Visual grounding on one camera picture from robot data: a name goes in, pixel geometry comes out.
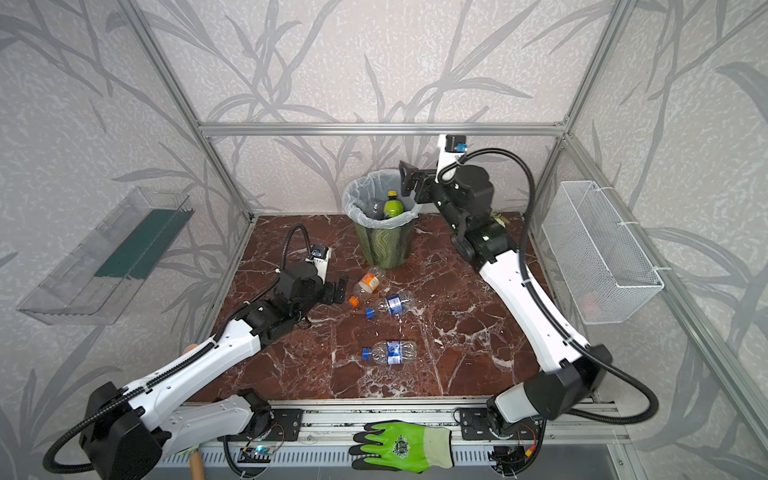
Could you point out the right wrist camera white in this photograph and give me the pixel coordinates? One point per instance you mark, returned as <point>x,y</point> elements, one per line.
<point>451,148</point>

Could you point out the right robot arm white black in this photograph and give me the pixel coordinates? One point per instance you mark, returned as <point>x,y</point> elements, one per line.
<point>570,367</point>

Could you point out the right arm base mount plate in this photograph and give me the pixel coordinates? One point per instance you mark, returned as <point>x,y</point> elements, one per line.
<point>486,424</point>

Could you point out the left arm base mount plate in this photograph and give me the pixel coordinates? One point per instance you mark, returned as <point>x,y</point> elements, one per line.
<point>277,425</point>

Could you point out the clear plastic bin liner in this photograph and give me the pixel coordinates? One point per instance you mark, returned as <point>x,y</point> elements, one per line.
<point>363,200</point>

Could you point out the white wire mesh basket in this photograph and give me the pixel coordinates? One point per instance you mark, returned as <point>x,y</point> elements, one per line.
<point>606,271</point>

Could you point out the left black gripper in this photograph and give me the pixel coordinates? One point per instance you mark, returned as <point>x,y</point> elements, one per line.
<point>335,291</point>

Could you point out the small circuit board green led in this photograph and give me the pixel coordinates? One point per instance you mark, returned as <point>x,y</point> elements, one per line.
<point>259,454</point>

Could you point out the white pot with flowers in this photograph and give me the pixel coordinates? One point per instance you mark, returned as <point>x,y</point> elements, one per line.
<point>500,219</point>

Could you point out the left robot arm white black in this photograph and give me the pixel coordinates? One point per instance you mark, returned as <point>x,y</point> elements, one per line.
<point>127,431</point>

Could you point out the clear bottle blue label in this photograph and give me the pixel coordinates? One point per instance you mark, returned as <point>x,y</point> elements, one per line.
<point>394,305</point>
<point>392,352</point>

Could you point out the green wood-pattern trash bin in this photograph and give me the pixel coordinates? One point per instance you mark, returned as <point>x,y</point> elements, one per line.
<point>386,248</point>

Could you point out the clear bottle white cap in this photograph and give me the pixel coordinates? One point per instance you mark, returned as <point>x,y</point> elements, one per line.
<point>374,209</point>

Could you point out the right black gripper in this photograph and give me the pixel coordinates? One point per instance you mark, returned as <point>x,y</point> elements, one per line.
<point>420,184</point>

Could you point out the green yellow-cap bottle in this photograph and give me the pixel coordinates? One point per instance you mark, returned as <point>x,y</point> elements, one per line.
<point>393,206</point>

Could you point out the clear bottle orange label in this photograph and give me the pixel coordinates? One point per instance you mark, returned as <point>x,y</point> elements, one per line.
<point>367,286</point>

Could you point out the green and black work glove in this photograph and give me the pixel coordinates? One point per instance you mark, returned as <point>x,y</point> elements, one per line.
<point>401,446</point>

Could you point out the clear acrylic wall shelf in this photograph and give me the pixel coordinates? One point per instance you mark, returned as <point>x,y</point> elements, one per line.
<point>96,282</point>

